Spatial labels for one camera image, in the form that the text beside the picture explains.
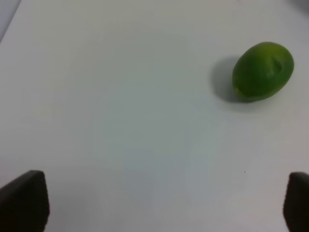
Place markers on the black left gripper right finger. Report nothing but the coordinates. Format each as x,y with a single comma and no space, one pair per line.
296,203

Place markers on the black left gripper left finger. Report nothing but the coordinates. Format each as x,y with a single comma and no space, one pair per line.
24,203

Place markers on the green lime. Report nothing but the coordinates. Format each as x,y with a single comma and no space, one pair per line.
262,71

